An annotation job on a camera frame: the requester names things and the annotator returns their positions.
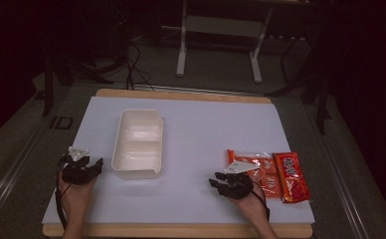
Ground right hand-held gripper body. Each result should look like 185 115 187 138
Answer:
219 159 263 201

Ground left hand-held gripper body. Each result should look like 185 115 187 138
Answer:
59 145 97 186

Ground clear orange snack packet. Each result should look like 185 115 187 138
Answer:
226 148 284 199

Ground white plastic divided container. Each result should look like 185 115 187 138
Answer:
110 108 165 180

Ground red snack packet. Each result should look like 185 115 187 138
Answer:
272 150 312 204

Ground person's right hand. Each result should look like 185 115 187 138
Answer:
229 185 273 224

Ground person's left hand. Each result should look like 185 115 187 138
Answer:
58 171 97 227

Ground white table mat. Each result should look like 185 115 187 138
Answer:
41 96 316 226

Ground wooden table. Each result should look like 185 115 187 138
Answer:
42 88 314 239

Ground dark metal stand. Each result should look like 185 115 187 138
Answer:
41 49 76 118
266 33 334 136

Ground silver floor strip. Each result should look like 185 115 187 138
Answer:
132 84 266 98

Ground white metal stand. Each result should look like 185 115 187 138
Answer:
175 0 276 85

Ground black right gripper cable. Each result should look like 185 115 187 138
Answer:
251 179 272 223

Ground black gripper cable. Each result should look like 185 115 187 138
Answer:
251 179 272 223
54 158 74 232

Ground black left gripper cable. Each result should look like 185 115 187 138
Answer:
54 158 74 232

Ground grey floor rail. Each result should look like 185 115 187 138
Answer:
303 102 370 239
0 123 48 228

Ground black floor cables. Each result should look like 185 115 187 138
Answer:
123 42 156 92

